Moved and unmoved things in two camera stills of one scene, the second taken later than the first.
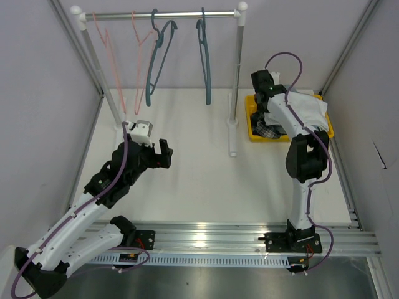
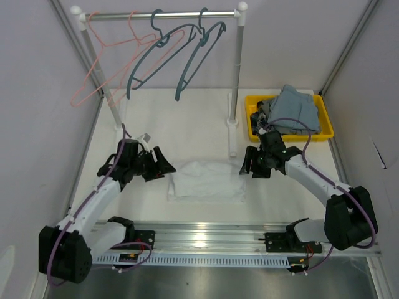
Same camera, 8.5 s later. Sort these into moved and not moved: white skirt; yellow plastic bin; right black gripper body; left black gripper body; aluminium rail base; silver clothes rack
Moved: right black gripper body; white skirt
Not moved: yellow plastic bin; aluminium rail base; left black gripper body; silver clothes rack
